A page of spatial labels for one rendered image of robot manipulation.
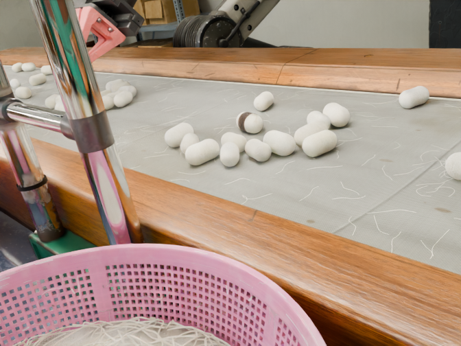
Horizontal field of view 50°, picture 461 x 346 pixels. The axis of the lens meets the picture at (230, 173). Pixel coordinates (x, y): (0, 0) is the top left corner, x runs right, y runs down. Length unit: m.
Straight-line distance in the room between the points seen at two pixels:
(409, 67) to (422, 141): 0.16
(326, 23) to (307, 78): 2.34
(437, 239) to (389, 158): 0.13
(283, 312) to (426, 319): 0.06
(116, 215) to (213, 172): 0.16
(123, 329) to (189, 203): 0.10
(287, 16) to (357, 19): 0.48
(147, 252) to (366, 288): 0.13
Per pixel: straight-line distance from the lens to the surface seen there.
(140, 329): 0.31
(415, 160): 0.44
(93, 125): 0.31
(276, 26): 3.24
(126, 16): 0.72
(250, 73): 0.75
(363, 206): 0.37
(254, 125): 0.53
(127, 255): 0.32
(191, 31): 1.18
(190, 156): 0.47
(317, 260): 0.27
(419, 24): 2.74
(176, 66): 0.89
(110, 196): 0.32
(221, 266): 0.28
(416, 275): 0.26
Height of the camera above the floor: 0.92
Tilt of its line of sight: 24 degrees down
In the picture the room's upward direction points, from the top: 11 degrees counter-clockwise
